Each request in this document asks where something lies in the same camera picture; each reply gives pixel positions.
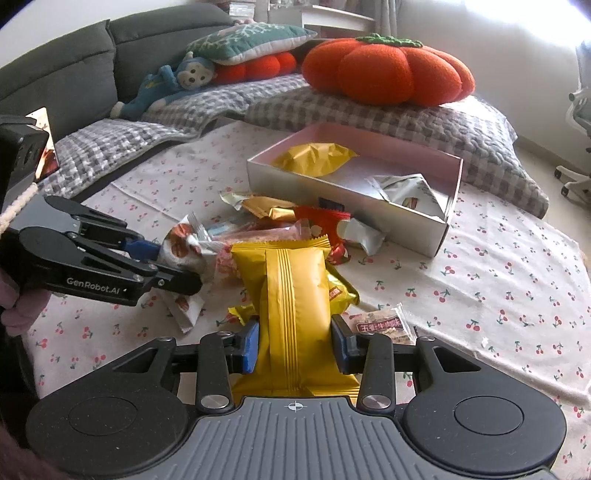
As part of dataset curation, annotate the dark grey sofa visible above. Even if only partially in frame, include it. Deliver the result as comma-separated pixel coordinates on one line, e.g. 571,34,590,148
0,4,237,139

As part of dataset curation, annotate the white office chair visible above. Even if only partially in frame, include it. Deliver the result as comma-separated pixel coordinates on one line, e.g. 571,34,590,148
554,45,591,200

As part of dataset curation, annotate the pale pink snack packet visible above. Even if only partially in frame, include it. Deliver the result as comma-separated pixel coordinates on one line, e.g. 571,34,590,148
216,246,244,280

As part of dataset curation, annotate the white green snack packet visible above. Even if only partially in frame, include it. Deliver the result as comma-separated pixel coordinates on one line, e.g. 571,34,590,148
372,174,447,219

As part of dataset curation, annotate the glossy card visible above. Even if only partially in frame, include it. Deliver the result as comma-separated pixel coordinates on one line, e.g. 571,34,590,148
25,106,61,181

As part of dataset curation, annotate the silver white crumpled packet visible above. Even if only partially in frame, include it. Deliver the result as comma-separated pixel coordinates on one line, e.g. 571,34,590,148
344,217,387,256

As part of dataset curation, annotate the small white green packet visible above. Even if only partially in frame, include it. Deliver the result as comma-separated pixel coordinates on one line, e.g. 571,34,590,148
219,189,251,209

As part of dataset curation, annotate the cherry print cloth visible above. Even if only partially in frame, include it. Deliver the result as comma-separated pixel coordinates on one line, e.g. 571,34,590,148
21,117,591,480

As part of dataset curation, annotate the white brown-print snack packet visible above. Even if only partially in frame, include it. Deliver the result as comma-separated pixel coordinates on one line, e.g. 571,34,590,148
159,213,232,278
161,292,205,334

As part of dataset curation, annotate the blue monkey plush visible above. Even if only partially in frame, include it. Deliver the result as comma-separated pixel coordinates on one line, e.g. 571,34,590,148
109,51,218,120

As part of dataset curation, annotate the large orange pumpkin cushion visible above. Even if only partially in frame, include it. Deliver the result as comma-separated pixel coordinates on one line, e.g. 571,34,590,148
302,32,476,107

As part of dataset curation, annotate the orange snack packet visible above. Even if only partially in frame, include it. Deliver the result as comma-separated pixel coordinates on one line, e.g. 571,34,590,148
294,206,352,246

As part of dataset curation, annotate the clear brown biscuit packet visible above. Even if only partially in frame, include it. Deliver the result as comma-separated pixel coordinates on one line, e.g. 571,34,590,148
355,304,415,345

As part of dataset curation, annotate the white cardboard box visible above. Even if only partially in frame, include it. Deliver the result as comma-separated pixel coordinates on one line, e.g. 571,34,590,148
246,122,464,258

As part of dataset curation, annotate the small orange pumpkin cushion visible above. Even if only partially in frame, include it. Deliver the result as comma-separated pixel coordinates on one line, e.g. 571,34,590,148
213,51,297,86

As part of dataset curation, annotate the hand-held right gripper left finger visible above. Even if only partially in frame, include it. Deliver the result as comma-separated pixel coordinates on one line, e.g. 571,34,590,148
110,318,262,415

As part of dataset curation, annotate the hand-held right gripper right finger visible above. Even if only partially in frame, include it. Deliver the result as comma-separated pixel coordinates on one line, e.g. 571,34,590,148
329,315,482,413

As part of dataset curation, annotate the green patterned pillow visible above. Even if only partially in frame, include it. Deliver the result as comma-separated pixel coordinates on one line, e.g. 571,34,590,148
185,21,318,66

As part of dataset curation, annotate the pink clear snack packet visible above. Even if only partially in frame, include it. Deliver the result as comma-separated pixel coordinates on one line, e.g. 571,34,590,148
207,219,311,246

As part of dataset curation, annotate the white shelf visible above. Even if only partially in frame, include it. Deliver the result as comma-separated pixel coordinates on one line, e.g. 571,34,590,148
267,0,376,38

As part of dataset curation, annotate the gold bar snack packet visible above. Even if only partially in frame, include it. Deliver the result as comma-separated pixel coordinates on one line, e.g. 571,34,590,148
241,196,302,223

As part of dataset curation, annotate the yellow red-label snack packet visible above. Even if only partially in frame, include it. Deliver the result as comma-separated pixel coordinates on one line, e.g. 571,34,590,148
227,263,360,326

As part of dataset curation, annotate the crumpled golden-yellow snack packet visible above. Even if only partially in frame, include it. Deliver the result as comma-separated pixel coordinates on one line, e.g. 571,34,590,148
272,143,360,179

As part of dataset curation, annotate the yellow ribbed snack packet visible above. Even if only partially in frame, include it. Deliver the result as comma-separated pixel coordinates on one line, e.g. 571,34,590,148
230,239,362,400

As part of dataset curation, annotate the beige cord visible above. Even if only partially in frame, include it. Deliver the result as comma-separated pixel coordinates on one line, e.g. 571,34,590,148
0,182,39,234

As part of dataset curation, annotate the person's left hand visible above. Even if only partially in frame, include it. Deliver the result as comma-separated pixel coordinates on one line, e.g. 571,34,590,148
0,267,49,337

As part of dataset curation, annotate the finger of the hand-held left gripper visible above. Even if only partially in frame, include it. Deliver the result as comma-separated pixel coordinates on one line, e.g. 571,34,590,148
27,226,204,306
44,195,161,263

